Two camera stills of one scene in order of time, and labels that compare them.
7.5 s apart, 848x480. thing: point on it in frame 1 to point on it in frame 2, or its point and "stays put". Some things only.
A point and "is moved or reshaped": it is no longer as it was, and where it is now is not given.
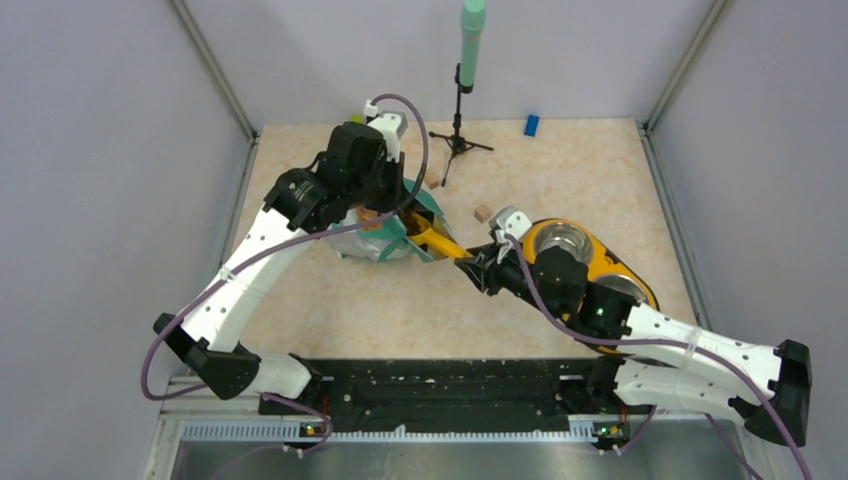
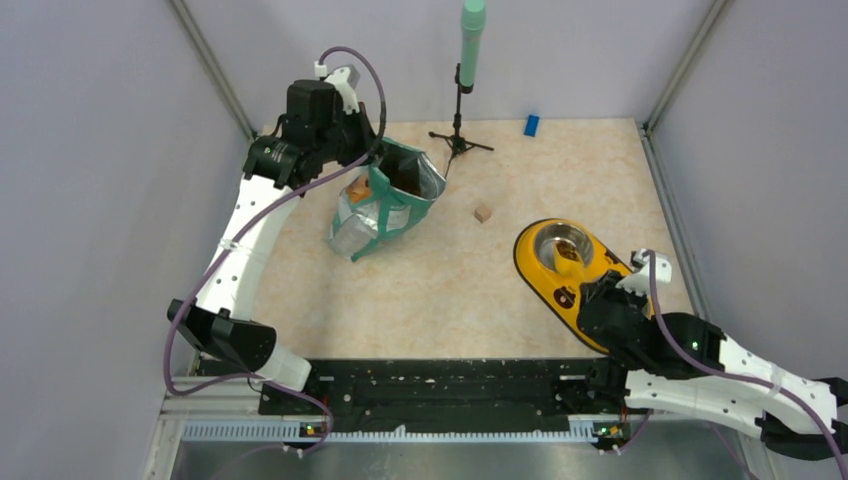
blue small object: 531,125 stays put
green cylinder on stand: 472,23 stays put
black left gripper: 396,171 to 366,134
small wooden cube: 483,213 stays put
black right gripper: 486,267 to 605,288
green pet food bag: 387,239 is moved or reshaped
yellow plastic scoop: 439,240 is moved or reshaped
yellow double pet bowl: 605,266 stays put
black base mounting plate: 378,393 stays put
